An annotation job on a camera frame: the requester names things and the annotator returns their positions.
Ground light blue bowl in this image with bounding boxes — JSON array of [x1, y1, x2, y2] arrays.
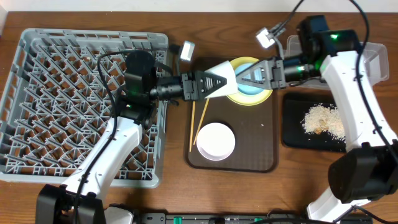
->
[[234, 63, 264, 95]]

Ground yellow round plate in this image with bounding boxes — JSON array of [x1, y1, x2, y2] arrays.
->
[[227, 57, 272, 106]]

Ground pink bowl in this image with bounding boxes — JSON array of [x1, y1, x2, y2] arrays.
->
[[196, 123, 236, 161]]

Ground rice food scraps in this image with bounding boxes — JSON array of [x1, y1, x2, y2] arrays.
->
[[301, 104, 346, 142]]

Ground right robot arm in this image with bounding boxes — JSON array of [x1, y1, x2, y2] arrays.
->
[[236, 15, 397, 223]]

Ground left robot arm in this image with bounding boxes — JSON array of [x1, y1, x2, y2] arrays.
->
[[35, 50, 237, 223]]

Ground right wooden chopstick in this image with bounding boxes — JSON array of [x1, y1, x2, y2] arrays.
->
[[193, 98, 210, 145]]

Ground wooden chopstick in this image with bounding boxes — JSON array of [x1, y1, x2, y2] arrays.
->
[[189, 101, 196, 152], [193, 98, 210, 145]]

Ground left wooden chopstick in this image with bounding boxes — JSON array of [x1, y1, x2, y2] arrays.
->
[[189, 101, 196, 152]]

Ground black rectangular tray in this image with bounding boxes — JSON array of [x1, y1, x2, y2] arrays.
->
[[282, 92, 346, 153]]

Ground dark brown serving tray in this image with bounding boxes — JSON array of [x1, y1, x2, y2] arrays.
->
[[183, 55, 279, 174]]

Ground clear plastic bin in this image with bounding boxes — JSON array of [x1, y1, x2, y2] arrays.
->
[[284, 35, 389, 90]]

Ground grey plastic dish rack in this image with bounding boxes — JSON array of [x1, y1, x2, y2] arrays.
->
[[1, 28, 170, 184]]

